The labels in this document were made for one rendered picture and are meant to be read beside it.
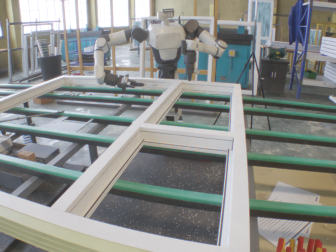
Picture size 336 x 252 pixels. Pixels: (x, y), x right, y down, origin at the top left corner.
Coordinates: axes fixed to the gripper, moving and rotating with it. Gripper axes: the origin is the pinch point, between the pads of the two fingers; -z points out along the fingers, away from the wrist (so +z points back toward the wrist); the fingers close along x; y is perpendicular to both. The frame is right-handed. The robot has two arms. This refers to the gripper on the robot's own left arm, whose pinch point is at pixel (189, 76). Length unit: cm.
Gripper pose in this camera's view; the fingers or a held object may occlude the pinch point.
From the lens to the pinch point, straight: 177.8
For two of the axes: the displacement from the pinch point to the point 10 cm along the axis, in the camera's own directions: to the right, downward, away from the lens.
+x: -2.5, 3.8, -8.9
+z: 0.0, -9.2, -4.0
